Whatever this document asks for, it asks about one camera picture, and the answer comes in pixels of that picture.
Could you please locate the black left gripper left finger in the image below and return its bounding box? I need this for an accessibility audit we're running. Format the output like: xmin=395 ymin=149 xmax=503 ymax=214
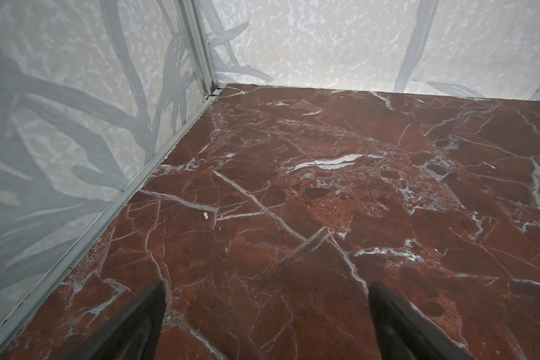
xmin=67 ymin=280 xmax=166 ymax=359

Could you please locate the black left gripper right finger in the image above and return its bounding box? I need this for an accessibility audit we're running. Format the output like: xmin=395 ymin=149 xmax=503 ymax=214
xmin=368 ymin=281 xmax=472 ymax=359

